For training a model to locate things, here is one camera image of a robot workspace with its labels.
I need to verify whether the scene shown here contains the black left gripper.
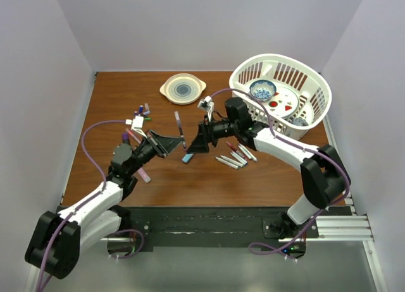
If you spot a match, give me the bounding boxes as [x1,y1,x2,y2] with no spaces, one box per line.
[128,129,183,174]

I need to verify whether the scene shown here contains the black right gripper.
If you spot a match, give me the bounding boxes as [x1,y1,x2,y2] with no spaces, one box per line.
[187,114,239,154]

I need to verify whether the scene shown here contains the light blue highlighter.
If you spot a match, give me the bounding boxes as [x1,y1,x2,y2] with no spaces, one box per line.
[182,154,194,163]

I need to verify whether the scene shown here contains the red transparent pen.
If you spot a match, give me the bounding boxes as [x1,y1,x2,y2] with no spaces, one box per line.
[225,141,248,161]

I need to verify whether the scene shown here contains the small purple pen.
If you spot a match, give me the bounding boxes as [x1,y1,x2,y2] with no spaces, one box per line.
[174,111,187,152]

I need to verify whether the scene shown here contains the lavender highlighter pen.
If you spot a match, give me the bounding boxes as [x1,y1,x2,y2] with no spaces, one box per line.
[137,168,151,183]

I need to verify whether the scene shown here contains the white pen lavender cap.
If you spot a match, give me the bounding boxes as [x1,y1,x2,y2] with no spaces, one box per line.
[238,143,258,162]

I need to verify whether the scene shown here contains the white marker green cap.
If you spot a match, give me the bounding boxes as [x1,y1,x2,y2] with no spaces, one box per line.
[221,155,245,167]

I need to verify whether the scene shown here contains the white marker dark blue cap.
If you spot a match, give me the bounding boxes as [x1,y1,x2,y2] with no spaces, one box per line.
[230,151,247,166]

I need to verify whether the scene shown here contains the white marker teal cap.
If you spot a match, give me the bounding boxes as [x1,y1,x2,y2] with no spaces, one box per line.
[215,157,239,169]

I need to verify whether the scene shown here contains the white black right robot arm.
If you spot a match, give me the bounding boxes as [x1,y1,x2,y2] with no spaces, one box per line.
[187,96,351,237]

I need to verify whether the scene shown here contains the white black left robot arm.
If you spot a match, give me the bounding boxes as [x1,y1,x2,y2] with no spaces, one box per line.
[25,130,183,279]

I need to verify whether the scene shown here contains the pink highlighter pen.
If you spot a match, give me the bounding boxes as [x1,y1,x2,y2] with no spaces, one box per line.
[125,128,141,144]

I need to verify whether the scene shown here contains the black purple highlighter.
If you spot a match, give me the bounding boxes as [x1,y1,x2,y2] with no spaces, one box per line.
[121,132,130,145]

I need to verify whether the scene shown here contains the cream plate with spiral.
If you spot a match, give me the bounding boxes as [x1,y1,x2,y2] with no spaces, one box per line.
[159,73,206,105]

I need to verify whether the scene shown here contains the blue white bowl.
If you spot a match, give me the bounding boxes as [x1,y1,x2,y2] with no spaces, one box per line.
[249,80,277,100]

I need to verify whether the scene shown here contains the white plate red shapes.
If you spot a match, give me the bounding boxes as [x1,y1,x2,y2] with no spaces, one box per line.
[265,86,299,119]

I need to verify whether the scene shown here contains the white plastic basket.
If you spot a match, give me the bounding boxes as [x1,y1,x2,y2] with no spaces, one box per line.
[228,53,332,140]

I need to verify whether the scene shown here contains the small blue patterned dish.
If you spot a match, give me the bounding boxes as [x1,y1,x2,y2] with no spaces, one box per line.
[292,117,308,126]

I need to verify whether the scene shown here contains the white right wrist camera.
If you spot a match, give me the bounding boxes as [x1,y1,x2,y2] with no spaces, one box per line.
[197,96,215,122]

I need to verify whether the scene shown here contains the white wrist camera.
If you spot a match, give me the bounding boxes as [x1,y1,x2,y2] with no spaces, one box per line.
[125,115,147,138]
[197,96,215,122]

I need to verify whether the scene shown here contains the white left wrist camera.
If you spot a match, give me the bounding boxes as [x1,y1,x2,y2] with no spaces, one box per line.
[125,115,147,138]

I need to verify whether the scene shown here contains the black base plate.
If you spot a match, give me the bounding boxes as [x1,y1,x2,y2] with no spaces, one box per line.
[111,205,304,252]

